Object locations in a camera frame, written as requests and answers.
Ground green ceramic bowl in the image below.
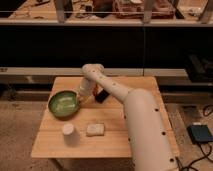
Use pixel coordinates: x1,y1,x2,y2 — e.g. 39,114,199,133
48,90,79,119

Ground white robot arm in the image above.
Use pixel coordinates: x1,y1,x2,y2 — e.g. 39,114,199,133
78,64,178,171

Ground black rectangular block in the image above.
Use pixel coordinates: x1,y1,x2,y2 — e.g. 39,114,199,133
95,90,109,103

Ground wooden table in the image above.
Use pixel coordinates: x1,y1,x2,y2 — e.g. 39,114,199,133
30,76,180,159

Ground beige sponge block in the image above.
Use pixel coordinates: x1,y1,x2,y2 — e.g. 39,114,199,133
86,123,105,136

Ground white cup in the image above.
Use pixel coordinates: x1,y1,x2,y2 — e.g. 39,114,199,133
62,123,80,146

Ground red tray on shelf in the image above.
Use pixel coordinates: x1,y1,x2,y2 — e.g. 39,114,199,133
113,0,175,19

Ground dark blue foot pedal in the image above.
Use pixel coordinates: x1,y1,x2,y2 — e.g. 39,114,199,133
187,125,213,144

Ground black cable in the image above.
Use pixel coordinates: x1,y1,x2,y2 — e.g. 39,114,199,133
178,143,213,171

